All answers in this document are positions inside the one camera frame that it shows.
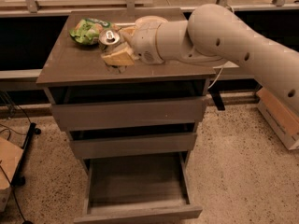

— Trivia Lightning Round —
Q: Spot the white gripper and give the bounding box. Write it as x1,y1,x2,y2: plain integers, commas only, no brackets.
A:
101,21,164,66

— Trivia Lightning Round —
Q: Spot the silver 7up can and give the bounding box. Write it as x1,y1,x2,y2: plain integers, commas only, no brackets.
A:
98,29,121,53

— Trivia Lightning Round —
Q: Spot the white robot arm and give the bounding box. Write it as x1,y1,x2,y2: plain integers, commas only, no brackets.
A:
99,4,299,114

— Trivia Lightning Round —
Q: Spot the grey drawer cabinet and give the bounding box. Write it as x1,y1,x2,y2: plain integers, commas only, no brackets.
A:
36,7,217,224

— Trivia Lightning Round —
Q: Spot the top grey drawer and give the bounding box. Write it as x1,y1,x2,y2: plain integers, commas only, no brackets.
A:
52,97,206,131

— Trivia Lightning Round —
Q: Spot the middle grey drawer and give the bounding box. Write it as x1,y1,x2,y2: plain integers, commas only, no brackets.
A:
70,133,197,160

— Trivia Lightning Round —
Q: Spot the bottom open grey drawer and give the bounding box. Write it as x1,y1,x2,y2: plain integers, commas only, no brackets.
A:
74,153,202,224

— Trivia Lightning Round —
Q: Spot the white bowl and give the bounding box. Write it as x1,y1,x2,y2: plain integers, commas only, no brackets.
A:
135,16,167,28

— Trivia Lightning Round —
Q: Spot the green chip bag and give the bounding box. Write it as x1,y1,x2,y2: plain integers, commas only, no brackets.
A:
69,18,120,46

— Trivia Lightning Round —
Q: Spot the cardboard box left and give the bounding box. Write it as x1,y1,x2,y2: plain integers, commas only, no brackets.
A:
0,137,22,212

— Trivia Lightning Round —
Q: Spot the cardboard box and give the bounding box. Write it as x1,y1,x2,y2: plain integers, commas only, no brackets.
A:
257,88,299,150
0,137,22,212

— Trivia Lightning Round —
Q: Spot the black stand left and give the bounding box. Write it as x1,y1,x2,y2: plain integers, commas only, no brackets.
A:
11,122,41,186

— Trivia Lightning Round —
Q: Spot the cardboard box right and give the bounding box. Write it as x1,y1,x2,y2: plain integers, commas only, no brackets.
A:
257,88,299,150

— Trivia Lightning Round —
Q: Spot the white cable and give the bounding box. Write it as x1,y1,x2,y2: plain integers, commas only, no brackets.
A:
207,4,235,91

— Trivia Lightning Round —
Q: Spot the black cable on floor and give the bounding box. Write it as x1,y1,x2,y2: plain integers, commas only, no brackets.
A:
0,164,34,224

